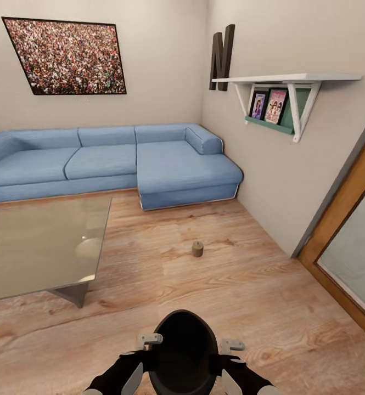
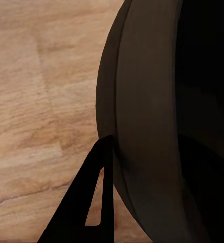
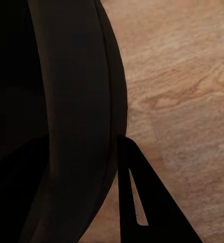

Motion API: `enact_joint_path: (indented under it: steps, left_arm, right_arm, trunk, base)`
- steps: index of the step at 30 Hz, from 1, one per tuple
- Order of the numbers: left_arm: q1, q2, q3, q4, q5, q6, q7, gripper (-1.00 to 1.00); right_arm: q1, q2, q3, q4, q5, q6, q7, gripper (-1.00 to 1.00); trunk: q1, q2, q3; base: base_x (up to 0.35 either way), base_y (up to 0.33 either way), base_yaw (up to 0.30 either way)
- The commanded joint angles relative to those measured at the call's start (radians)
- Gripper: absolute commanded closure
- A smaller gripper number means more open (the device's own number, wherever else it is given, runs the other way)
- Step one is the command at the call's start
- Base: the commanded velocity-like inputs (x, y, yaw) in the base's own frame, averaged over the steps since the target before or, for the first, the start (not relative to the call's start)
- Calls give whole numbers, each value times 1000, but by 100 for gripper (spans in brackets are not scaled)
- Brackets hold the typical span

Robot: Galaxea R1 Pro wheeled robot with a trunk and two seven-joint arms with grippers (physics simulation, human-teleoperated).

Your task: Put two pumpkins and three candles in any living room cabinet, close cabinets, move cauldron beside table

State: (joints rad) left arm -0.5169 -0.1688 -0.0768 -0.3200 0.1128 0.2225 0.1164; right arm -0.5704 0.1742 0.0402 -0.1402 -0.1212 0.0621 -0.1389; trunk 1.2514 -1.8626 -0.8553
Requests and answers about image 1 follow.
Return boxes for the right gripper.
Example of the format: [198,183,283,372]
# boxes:
[209,353,241,377]

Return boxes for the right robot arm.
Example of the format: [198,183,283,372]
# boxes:
[209,338,287,395]

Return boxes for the cauldron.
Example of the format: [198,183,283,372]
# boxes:
[147,309,218,395]

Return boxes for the pillar candle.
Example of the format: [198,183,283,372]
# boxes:
[192,240,204,257]

